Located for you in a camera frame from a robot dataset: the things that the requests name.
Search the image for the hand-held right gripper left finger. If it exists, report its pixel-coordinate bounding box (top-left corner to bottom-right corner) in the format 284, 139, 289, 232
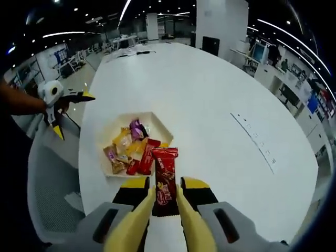
75, 176, 152, 252

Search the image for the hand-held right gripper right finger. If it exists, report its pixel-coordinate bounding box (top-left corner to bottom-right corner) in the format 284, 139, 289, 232
180, 176, 290, 252

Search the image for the cream hexagonal container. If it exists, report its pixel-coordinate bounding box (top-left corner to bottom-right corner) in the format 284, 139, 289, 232
96, 111, 174, 178

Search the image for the tan purple print food packet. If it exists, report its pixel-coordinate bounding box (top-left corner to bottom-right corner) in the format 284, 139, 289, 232
102, 144, 132, 175

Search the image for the small red food packet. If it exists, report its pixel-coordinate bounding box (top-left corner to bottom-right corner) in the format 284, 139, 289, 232
126, 159, 140, 176

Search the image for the orange yellow food packet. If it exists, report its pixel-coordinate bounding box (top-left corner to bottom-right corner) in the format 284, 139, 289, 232
125, 137, 149, 161

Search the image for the red white label food bar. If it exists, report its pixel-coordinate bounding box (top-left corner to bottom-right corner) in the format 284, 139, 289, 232
138, 138, 162, 175

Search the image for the dark red food bar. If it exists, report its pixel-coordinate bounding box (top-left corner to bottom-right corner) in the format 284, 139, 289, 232
151, 146, 180, 217

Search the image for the person's left hand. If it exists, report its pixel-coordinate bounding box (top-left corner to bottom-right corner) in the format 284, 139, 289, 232
57, 101, 71, 114

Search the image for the grey mesh office chair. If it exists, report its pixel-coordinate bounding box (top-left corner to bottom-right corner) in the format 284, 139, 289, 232
27, 128, 87, 245

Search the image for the black bench seat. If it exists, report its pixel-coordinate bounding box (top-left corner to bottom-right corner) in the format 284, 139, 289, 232
279, 85, 300, 108

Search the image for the blue storage box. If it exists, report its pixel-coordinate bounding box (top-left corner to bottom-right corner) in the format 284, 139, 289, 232
307, 93, 319, 115

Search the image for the white kiosk screen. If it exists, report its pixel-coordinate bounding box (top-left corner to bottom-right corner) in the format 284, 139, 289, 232
251, 41, 269, 64

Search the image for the curved ceiling light strip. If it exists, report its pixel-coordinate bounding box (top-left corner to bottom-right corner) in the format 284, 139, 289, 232
257, 18, 332, 76
276, 38, 336, 103

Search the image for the black cable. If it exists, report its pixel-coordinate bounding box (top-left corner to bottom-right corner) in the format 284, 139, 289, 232
64, 112, 81, 130

